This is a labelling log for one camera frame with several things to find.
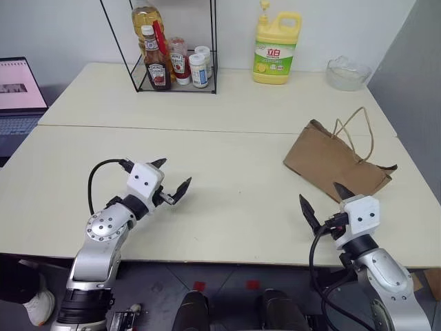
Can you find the small squeeze ketchup bottle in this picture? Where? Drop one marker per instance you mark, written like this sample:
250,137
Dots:
179,63

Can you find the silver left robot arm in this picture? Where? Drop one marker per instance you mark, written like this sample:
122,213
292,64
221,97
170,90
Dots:
98,241

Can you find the cooking oil bottle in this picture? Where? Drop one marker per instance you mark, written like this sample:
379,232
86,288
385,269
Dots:
144,15

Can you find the tall Heinz ketchup bottle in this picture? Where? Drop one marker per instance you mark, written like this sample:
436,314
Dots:
157,74

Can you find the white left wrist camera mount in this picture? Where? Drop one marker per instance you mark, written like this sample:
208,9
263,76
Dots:
143,182

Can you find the clear glass bowl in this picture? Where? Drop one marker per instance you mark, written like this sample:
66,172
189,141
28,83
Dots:
348,76

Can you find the dark rounded shape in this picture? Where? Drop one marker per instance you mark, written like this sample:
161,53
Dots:
279,310
193,310

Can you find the white sneaker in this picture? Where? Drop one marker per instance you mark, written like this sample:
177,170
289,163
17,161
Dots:
39,307

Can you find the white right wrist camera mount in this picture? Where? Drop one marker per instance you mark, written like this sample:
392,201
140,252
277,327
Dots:
361,217

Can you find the small metal wheeled device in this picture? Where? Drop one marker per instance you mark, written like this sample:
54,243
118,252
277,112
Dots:
127,315

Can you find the yellow dish soap bottle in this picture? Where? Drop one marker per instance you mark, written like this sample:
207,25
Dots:
275,58

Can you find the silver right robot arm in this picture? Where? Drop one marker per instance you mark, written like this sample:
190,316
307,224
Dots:
389,272

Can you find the brown paper bag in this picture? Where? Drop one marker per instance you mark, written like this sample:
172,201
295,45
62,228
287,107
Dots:
320,155

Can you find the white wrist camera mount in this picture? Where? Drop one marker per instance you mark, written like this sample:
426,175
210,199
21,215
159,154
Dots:
143,182
361,217

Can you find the dark trouser leg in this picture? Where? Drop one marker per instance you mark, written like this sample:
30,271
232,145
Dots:
15,279

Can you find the open laptop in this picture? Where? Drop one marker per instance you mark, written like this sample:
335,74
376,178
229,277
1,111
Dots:
17,86

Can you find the brown cardboard piece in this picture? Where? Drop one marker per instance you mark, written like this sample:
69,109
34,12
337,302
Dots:
425,281

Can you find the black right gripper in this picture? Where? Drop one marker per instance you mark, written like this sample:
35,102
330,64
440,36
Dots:
333,228

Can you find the white seasoning jar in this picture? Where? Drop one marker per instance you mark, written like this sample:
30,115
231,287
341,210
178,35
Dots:
199,72
203,51

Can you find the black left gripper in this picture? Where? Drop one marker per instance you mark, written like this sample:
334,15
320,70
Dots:
161,197

